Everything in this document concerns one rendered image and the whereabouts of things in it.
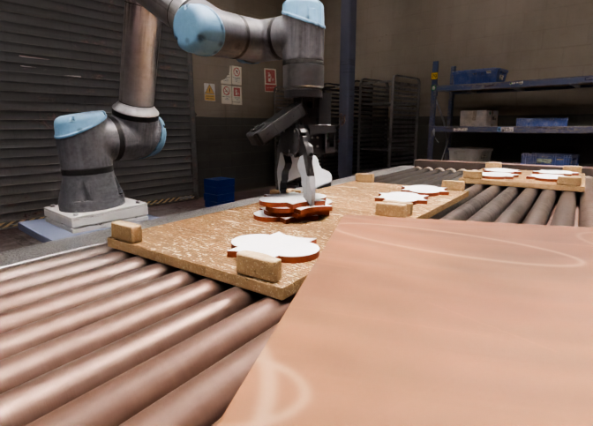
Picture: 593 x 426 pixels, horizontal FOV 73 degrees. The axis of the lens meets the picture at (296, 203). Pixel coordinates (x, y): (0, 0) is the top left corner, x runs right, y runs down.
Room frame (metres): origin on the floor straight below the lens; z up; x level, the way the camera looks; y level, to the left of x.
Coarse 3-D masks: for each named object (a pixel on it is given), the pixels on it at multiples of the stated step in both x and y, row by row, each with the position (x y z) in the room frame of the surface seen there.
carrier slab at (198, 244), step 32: (192, 224) 0.70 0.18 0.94; (224, 224) 0.70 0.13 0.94; (256, 224) 0.70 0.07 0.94; (288, 224) 0.70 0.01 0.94; (320, 224) 0.70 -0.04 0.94; (160, 256) 0.53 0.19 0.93; (192, 256) 0.52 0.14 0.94; (224, 256) 0.52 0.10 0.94; (256, 288) 0.43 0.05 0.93; (288, 288) 0.42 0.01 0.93
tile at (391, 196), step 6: (390, 192) 0.98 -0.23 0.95; (396, 192) 0.98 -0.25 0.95; (402, 192) 0.98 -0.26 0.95; (408, 192) 0.98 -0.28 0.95; (378, 198) 0.92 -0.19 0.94; (384, 198) 0.91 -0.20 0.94; (390, 198) 0.90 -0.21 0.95; (396, 198) 0.90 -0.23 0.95; (402, 198) 0.90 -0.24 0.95; (408, 198) 0.90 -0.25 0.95; (414, 198) 0.90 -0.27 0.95; (420, 198) 0.90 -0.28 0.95; (426, 198) 0.94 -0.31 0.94; (414, 204) 0.88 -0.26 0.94; (426, 204) 0.88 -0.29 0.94
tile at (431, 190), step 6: (402, 186) 1.09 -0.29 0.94; (408, 186) 1.09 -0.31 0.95; (414, 186) 1.09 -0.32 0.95; (420, 186) 1.09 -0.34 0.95; (426, 186) 1.09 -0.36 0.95; (432, 186) 1.09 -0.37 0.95; (414, 192) 1.00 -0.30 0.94; (420, 192) 0.99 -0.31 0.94; (426, 192) 0.99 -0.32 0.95; (432, 192) 0.99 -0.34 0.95; (438, 192) 1.00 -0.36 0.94; (444, 192) 1.01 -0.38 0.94
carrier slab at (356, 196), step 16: (320, 192) 1.04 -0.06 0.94; (336, 192) 1.04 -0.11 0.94; (352, 192) 1.04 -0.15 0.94; (368, 192) 1.04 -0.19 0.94; (384, 192) 1.04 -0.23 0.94; (464, 192) 1.04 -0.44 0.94; (352, 208) 0.84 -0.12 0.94; (368, 208) 0.84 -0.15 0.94; (416, 208) 0.84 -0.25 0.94; (432, 208) 0.84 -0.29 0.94
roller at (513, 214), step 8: (528, 192) 1.14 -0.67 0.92; (536, 192) 1.20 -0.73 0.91; (520, 200) 1.02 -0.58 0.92; (528, 200) 1.05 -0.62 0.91; (512, 208) 0.91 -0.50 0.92; (520, 208) 0.93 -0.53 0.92; (528, 208) 1.01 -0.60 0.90; (504, 216) 0.83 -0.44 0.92; (512, 216) 0.84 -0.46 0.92; (520, 216) 0.89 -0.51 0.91
